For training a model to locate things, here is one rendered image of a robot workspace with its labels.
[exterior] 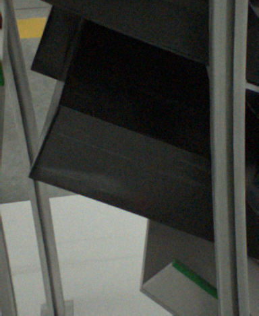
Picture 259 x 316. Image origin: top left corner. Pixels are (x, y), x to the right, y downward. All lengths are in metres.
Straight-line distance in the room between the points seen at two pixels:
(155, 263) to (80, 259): 0.48
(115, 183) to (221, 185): 0.09
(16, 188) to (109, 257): 1.52
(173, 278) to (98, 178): 0.12
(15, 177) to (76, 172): 2.12
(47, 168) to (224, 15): 0.20
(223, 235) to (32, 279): 0.61
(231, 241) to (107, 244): 0.61
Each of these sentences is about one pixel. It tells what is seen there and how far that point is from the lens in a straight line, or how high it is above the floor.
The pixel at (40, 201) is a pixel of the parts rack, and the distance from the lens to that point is 1.05.
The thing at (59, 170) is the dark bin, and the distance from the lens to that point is 0.67.
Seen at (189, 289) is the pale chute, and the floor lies 1.19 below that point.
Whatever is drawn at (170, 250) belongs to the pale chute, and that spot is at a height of 1.17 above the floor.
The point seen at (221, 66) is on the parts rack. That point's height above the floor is 1.42.
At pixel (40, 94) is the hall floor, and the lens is 3.14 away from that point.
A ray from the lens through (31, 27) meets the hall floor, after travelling 3.54.
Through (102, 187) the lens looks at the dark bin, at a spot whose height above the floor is 1.30.
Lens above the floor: 1.72
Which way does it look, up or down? 37 degrees down
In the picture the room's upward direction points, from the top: 5 degrees counter-clockwise
